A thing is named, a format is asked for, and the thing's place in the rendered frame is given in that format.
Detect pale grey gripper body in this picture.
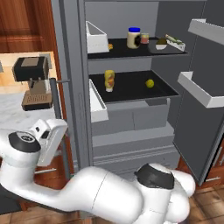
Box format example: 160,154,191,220
37,118,69,168

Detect white door bin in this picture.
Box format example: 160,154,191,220
177,71,224,109
88,78,109,123
187,18,224,46
85,20,110,54

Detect grey fridge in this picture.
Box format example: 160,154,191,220
51,0,224,186

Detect grey fridge drawer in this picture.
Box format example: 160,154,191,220
91,98,171,137

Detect black fridge shelf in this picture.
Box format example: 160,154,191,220
87,37,189,61
88,69,180,104

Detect grey fridge door, two bins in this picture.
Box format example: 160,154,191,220
172,0,224,186

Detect brown wooden base cupboard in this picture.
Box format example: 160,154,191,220
0,136,77,191

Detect black and tan coffee machine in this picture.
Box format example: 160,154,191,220
11,55,53,112

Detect yellow squeeze bottle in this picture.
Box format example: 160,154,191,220
103,69,116,94

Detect yellow lemon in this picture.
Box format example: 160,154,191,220
144,79,156,89

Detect white jar with blue lid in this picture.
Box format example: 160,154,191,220
126,26,142,50

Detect small pink jar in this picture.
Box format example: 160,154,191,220
140,32,151,46

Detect white bowl with dark food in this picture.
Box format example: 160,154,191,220
155,38,169,51

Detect grey fridge door handle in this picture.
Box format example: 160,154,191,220
49,77,73,180

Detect grey fridge door with handle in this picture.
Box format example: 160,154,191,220
51,0,95,173

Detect brown wooden wall cupboard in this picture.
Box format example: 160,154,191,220
0,0,57,54

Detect brown base cupboard, silver handle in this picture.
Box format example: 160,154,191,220
178,139,224,189

